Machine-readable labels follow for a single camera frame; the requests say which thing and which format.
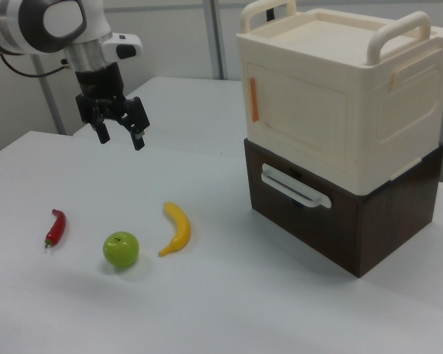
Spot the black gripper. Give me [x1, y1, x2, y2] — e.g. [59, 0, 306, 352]
[75, 61, 151, 151]

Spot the orange door handle strip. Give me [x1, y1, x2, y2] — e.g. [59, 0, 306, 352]
[247, 76, 261, 122]

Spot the cream cabinet door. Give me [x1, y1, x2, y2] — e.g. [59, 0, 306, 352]
[246, 61, 350, 175]

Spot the cream plastic cabinet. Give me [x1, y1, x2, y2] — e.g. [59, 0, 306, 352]
[236, 0, 443, 196]

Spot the yellow toy banana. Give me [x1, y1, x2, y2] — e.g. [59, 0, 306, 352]
[157, 201, 192, 258]

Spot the red toy chili pepper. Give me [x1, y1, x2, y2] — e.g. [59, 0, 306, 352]
[44, 208, 67, 249]

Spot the green toy apple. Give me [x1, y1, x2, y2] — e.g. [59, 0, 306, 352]
[102, 231, 140, 269]

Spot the dark brown drawer box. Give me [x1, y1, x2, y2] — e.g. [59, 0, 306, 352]
[242, 136, 443, 279]

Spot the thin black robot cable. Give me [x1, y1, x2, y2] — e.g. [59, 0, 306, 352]
[0, 51, 77, 79]

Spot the white drawer handle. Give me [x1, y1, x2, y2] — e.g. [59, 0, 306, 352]
[260, 163, 332, 209]

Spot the cream cabinet carry handle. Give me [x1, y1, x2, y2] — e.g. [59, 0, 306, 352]
[240, 0, 298, 32]
[365, 10, 432, 68]

